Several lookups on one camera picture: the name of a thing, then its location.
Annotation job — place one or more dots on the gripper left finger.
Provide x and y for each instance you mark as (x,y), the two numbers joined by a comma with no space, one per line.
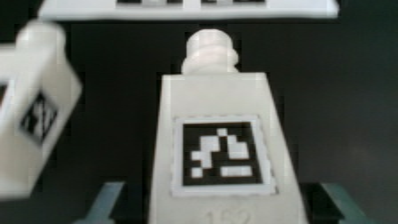
(103,204)

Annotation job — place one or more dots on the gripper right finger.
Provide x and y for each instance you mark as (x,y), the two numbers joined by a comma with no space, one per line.
(354,215)

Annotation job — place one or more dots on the white stool leg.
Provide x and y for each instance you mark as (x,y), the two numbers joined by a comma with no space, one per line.
(224,180)
(39,93)

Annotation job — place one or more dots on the white marker tag sheet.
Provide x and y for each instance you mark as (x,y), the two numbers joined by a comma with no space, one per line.
(185,9)

